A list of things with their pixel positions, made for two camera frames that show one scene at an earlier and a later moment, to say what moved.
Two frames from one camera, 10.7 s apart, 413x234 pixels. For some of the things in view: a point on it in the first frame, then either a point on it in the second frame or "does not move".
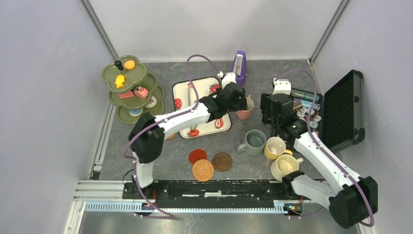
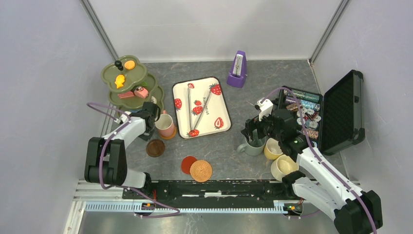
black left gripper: x=240 y=104 -> x=147 y=137
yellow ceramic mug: x=274 y=147 does not move
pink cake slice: x=124 y=95 does not move
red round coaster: x=197 y=154 -> x=186 y=163
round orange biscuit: x=129 y=65 does not move
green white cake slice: x=143 y=84 does not move
